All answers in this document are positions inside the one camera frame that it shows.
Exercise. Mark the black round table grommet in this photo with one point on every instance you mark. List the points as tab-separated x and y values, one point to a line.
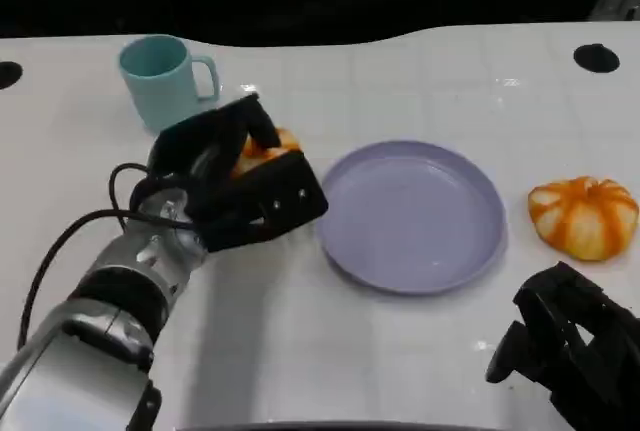
8	74
596	57

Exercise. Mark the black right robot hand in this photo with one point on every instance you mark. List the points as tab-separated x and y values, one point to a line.
605	356

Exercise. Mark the orange and white bread roll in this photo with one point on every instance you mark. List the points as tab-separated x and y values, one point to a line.
265	153
585	221

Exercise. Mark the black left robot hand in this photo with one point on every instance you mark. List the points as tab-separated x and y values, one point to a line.
260	201

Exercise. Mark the lilac plate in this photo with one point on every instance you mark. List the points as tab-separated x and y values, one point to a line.
415	221

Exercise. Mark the pale green mug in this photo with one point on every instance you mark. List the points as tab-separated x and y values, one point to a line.
160	86

